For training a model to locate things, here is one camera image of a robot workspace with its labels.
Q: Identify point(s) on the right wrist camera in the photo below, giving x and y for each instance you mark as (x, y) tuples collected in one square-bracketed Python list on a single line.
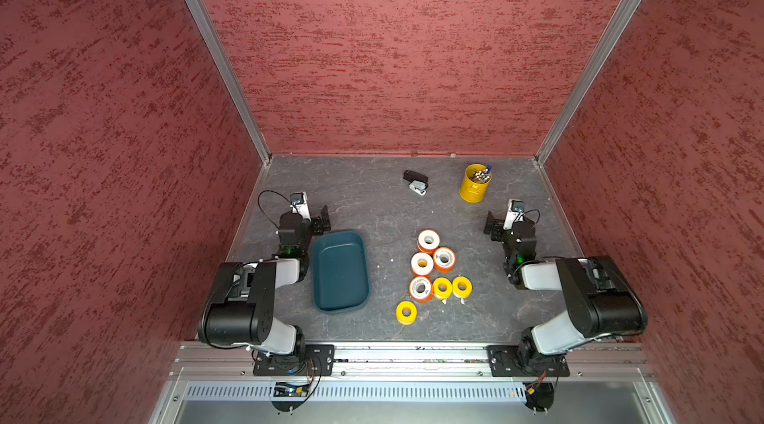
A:
[(513, 212)]

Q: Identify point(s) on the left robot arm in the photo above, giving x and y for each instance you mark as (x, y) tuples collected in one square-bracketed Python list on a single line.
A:
[(240, 308)]

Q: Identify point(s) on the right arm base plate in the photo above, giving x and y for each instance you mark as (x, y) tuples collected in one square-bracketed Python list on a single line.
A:
[(507, 361)]

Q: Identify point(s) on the orange sealing tape roll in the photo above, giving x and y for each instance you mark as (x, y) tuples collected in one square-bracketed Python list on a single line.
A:
[(428, 241), (422, 264), (444, 259), (421, 289)]

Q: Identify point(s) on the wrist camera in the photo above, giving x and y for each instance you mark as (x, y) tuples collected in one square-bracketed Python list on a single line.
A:
[(513, 212), (299, 202)]

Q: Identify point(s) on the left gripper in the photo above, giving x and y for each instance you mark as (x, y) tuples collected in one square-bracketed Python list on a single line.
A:
[(316, 222)]

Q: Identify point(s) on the black white stapler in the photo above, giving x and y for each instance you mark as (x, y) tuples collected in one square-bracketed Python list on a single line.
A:
[(417, 182)]

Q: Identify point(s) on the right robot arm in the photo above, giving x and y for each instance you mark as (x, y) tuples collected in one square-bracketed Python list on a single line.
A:
[(599, 301)]

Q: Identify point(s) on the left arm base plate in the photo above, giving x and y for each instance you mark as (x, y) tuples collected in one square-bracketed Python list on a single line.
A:
[(308, 360)]

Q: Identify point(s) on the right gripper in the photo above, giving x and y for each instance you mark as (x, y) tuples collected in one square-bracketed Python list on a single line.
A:
[(497, 227)]

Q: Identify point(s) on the yellow pen cup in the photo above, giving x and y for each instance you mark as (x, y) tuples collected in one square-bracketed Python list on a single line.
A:
[(475, 183)]

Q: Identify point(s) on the yellow tape roll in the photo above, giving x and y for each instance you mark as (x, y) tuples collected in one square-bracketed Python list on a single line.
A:
[(442, 289), (406, 313), (462, 287)]

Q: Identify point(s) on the aluminium front rail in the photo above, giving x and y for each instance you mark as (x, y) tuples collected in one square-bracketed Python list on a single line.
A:
[(436, 361)]

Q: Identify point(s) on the teal storage box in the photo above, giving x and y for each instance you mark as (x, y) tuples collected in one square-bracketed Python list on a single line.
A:
[(340, 278)]

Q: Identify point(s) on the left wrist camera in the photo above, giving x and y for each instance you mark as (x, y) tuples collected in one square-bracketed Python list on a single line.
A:
[(299, 202)]

